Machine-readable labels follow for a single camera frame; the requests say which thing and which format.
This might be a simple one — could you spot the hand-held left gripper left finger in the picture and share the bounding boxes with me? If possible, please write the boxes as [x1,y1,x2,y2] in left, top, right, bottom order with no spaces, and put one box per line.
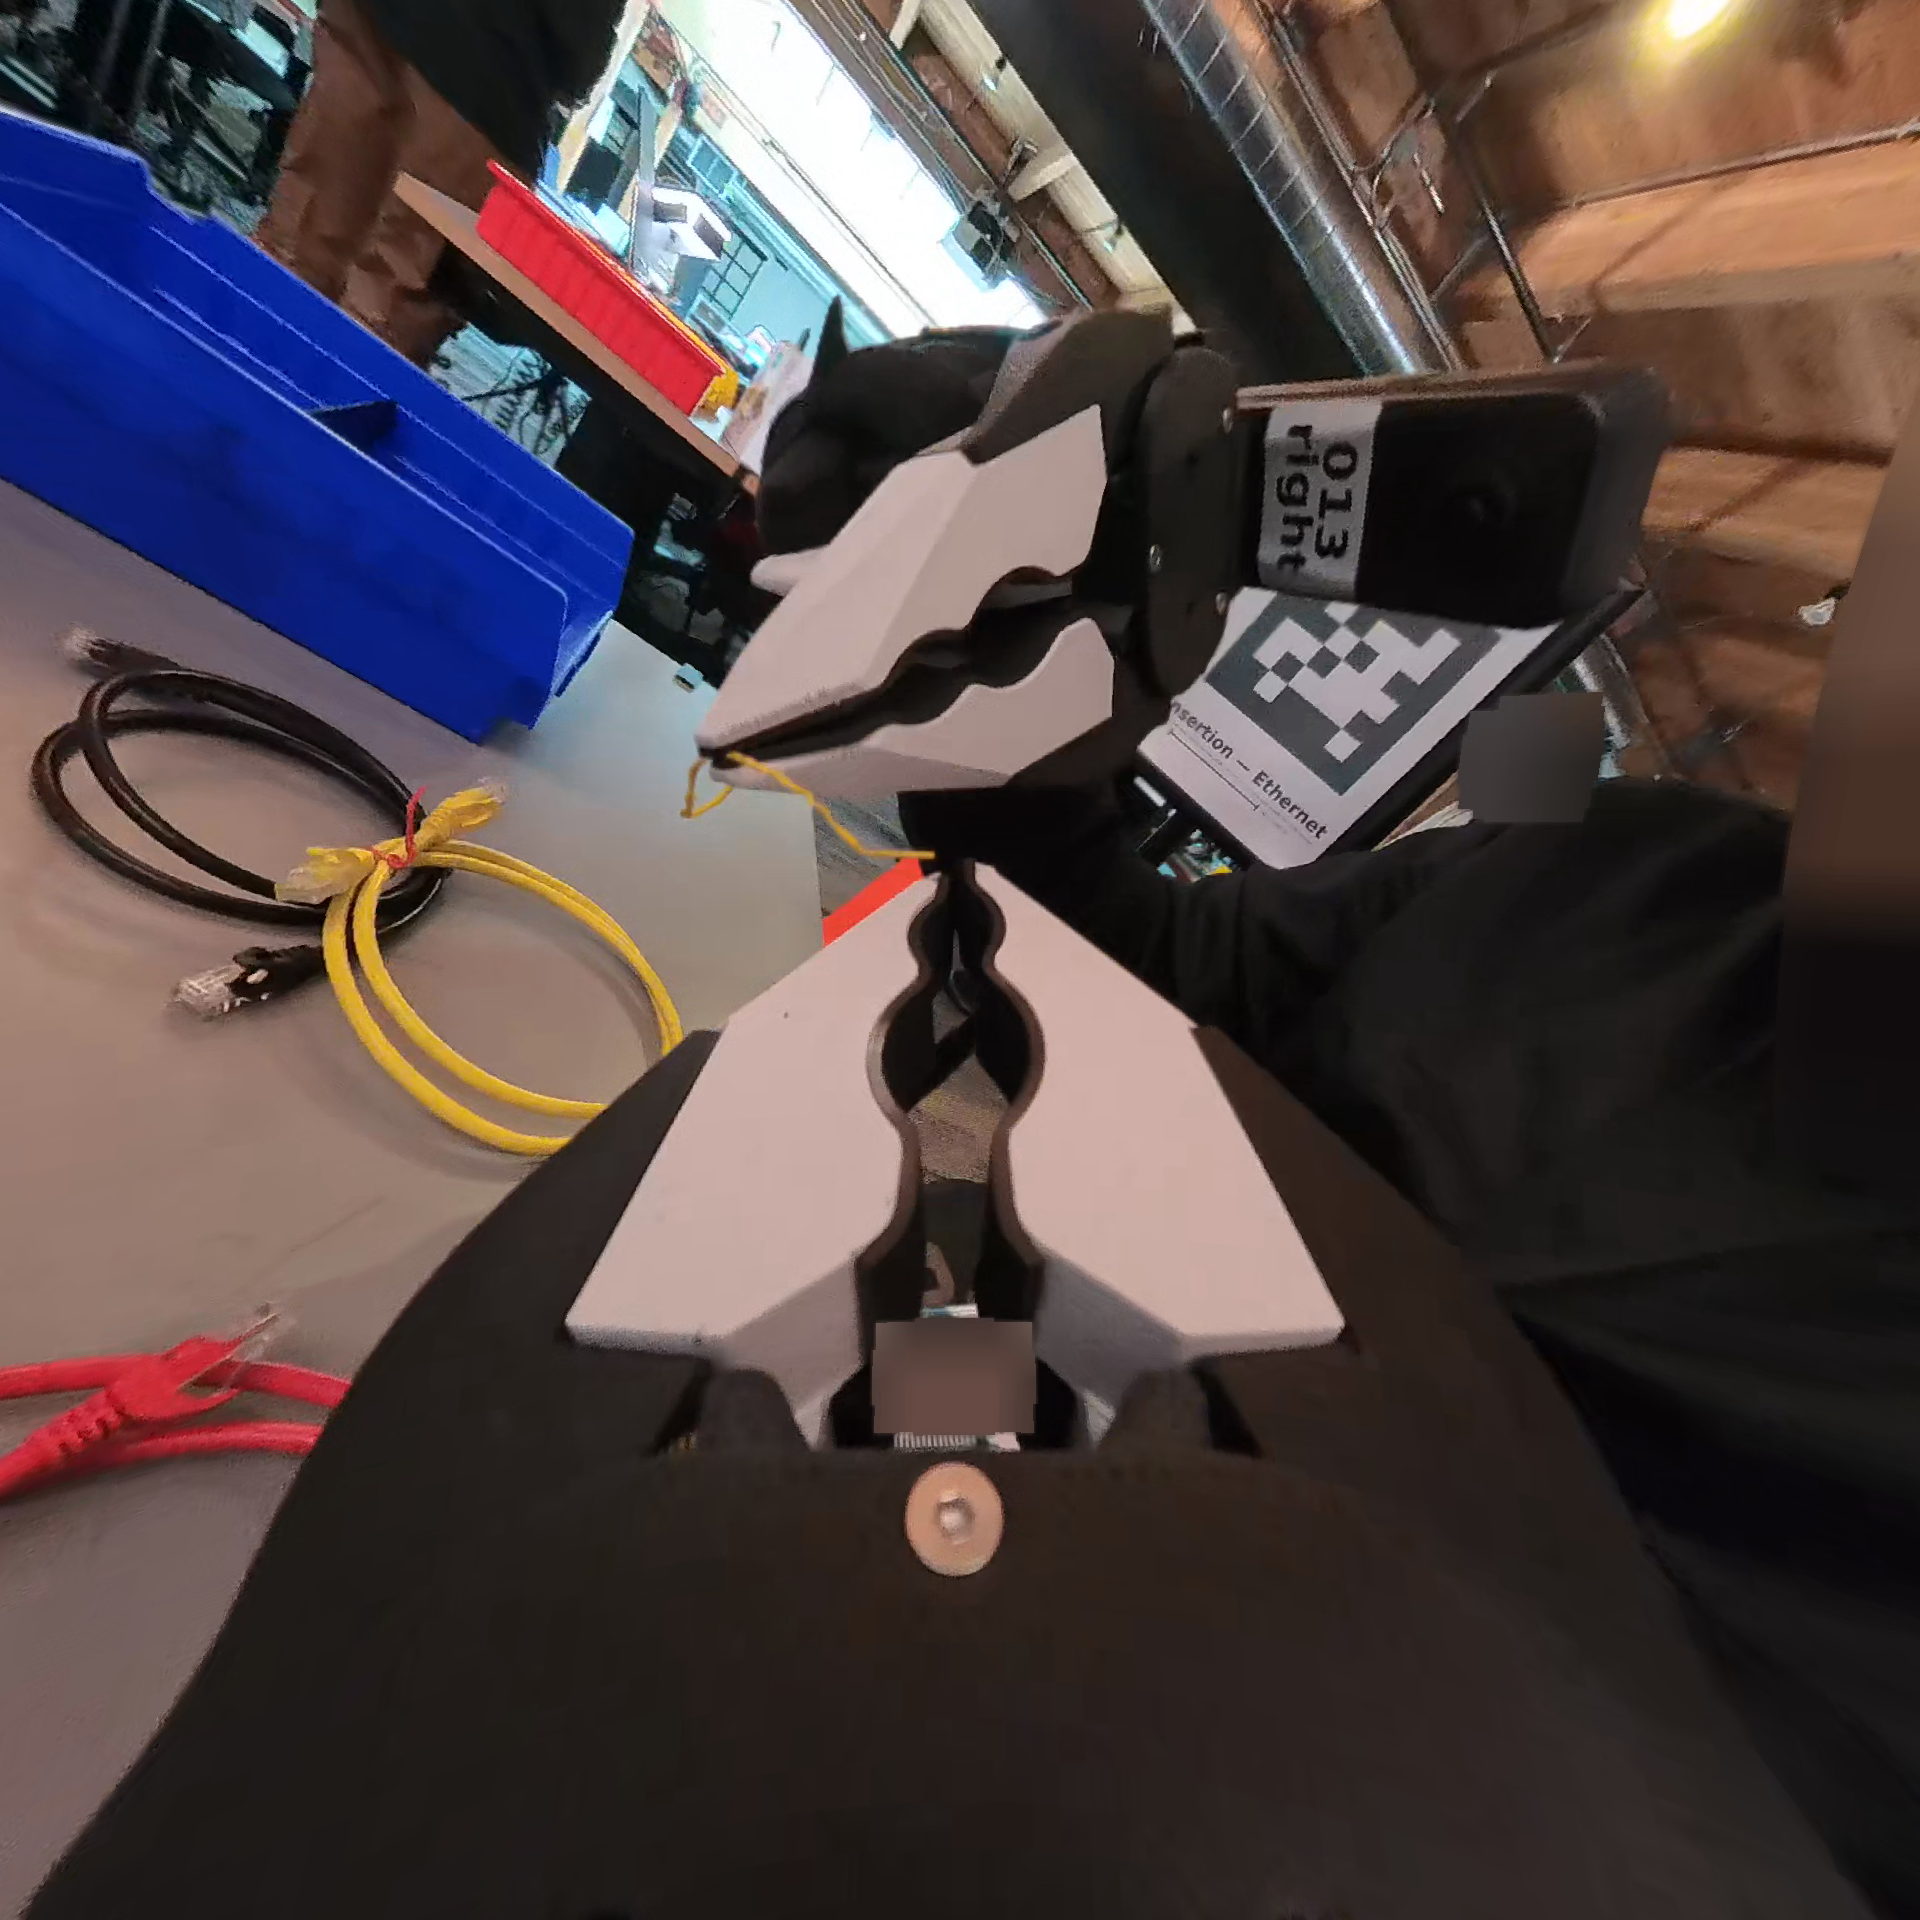
[565,871,965,1445]

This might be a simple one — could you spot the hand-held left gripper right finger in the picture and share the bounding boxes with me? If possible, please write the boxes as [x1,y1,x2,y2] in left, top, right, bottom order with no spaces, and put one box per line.
[958,862,1352,1413]

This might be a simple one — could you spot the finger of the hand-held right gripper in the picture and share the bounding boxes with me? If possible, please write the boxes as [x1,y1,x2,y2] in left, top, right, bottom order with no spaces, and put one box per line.
[787,614,1120,797]
[696,405,1120,753]

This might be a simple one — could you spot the yellow twist tie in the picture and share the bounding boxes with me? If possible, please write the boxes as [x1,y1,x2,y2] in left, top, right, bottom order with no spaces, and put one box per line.
[680,747,940,865]

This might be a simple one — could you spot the yellow ethernet cable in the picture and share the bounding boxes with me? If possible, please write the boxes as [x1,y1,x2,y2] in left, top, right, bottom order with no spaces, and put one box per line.
[275,777,689,1160]

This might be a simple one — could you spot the black ethernet cable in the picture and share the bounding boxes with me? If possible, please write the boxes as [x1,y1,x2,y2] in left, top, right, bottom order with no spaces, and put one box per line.
[29,631,453,1024]

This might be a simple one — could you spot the blue storage bin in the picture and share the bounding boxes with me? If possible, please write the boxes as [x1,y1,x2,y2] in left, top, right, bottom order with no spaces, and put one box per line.
[0,109,637,747]

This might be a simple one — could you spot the red ethernet cable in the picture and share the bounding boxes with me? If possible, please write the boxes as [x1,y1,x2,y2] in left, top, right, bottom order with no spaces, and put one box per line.
[0,1303,357,1503]

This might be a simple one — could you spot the person's right forearm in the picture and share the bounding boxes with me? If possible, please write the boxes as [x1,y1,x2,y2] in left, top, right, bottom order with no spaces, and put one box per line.
[896,779,1801,1248]

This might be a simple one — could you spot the person's right hand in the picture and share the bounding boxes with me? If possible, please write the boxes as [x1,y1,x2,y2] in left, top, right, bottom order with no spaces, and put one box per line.
[752,296,1045,565]

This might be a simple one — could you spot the black framed marker sign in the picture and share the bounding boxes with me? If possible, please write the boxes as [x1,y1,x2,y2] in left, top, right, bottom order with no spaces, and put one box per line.
[1134,582,1654,876]

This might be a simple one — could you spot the red storage bin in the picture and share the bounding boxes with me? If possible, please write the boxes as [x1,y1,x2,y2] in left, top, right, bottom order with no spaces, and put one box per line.
[473,160,740,416]

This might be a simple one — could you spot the wooden work table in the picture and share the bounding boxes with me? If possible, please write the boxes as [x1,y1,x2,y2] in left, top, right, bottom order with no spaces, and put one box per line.
[390,168,762,496]

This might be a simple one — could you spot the person's black clothing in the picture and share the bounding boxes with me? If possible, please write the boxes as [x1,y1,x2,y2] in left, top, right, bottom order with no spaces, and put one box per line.
[1352,779,1920,1920]

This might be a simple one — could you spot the metal air duct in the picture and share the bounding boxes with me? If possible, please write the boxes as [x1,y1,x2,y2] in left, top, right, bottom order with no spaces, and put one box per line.
[1137,0,1449,380]

